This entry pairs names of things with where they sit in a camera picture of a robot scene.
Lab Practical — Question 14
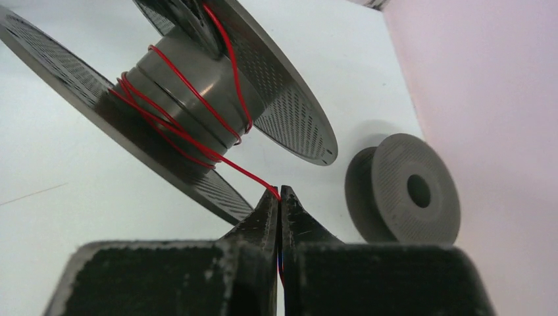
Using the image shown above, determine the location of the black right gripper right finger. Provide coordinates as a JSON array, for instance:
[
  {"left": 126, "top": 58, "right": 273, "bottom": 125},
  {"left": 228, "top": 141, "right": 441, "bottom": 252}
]
[{"left": 280, "top": 185, "right": 495, "bottom": 315}]

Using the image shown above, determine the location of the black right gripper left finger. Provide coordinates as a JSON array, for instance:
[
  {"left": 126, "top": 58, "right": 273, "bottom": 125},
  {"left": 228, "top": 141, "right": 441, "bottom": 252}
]
[{"left": 45, "top": 192, "right": 279, "bottom": 315}]

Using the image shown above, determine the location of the red wire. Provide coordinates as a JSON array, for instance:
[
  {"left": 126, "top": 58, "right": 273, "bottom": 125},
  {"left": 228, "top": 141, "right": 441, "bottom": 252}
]
[{"left": 108, "top": 2, "right": 287, "bottom": 289}]

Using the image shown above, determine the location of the dark grey spool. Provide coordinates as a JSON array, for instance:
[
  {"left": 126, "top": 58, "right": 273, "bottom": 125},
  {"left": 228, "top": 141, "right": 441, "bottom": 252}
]
[
  {"left": 1, "top": 1, "right": 338, "bottom": 224},
  {"left": 344, "top": 133, "right": 461, "bottom": 244}
]

